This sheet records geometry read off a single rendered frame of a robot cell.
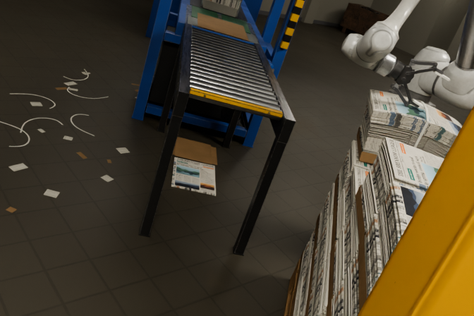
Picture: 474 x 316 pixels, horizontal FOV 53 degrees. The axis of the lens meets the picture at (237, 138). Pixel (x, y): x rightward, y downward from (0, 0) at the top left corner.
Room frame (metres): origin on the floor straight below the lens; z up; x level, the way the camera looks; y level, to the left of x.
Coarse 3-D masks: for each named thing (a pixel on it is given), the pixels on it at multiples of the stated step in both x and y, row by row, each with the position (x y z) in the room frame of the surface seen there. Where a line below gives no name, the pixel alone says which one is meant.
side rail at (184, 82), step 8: (184, 32) 2.98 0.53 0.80; (184, 40) 2.79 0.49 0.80; (184, 48) 2.63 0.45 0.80; (184, 56) 2.47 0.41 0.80; (184, 64) 2.34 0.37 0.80; (184, 72) 2.22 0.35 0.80; (176, 80) 2.34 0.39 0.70; (184, 80) 2.10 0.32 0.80; (176, 88) 2.15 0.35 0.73; (184, 88) 2.00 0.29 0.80; (176, 96) 1.99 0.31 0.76; (184, 96) 1.96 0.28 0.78; (176, 104) 1.95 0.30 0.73; (184, 104) 1.96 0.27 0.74; (176, 112) 1.96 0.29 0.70; (184, 112) 1.96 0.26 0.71
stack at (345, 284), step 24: (360, 168) 1.74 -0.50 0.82; (336, 216) 1.64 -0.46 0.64; (312, 240) 1.92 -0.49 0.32; (336, 240) 1.45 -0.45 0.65; (336, 264) 1.29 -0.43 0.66; (288, 288) 1.92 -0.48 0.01; (312, 288) 1.45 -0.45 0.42; (336, 288) 1.16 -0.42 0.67; (288, 312) 1.65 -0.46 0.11; (312, 312) 1.28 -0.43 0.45; (336, 312) 1.04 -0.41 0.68
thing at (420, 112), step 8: (416, 112) 1.84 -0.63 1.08; (424, 112) 1.88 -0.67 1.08; (424, 120) 1.77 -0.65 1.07; (432, 120) 1.81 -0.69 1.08; (416, 128) 1.77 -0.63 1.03; (432, 128) 1.76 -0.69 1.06; (416, 136) 1.77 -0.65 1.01; (424, 136) 1.77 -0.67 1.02; (408, 144) 1.77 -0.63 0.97; (424, 144) 1.77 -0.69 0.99
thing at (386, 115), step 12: (372, 96) 1.95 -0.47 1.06; (384, 96) 1.98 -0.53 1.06; (396, 96) 2.02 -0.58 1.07; (372, 108) 1.81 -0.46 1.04; (384, 108) 1.81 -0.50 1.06; (396, 108) 1.84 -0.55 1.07; (408, 108) 1.88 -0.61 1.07; (372, 120) 1.78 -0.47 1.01; (384, 120) 1.77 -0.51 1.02; (396, 120) 1.77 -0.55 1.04; (408, 120) 1.77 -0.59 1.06; (360, 132) 1.97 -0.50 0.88; (372, 132) 1.78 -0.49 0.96; (384, 132) 1.77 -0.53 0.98; (396, 132) 1.77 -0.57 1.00; (408, 132) 1.77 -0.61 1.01; (360, 144) 1.89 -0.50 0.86; (372, 144) 1.78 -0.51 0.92
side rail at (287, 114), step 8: (256, 48) 3.23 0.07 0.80; (264, 56) 3.06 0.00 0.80; (264, 64) 2.87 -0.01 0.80; (272, 72) 2.76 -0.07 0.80; (272, 80) 2.59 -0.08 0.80; (272, 88) 2.46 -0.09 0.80; (280, 88) 2.49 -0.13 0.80; (280, 96) 2.36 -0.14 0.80; (280, 104) 2.23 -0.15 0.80; (288, 112) 2.16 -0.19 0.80; (272, 120) 2.25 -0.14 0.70; (280, 120) 2.13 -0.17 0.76; (288, 120) 2.06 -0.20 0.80; (280, 128) 2.08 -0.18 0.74; (288, 128) 2.06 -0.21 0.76; (280, 136) 2.06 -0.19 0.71; (288, 136) 2.07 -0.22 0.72
